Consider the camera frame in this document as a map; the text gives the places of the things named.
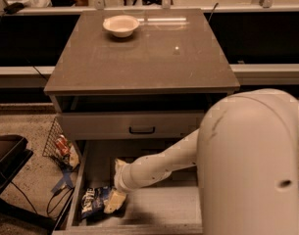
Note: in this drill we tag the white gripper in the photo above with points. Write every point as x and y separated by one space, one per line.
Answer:
121 179

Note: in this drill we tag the blue chip bag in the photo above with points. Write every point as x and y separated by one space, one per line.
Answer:
94 201

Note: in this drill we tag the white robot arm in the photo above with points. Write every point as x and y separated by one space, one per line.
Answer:
246 155

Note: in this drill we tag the open grey drawer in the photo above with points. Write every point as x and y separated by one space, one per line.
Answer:
170 207

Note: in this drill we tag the grey drawer cabinet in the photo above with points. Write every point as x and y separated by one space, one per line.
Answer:
171 63

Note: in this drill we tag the blue tape cross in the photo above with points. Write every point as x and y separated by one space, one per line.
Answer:
65 180

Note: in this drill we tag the red soda can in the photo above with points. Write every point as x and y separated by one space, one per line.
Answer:
62 145

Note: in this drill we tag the black chair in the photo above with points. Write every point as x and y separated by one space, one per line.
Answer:
13 156

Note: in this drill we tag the white bowl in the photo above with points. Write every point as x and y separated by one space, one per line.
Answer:
121 26

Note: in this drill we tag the wire mesh basket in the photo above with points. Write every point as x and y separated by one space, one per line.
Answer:
51 152

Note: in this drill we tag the closed drawer with black handle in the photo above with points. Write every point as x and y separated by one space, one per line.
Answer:
134 125

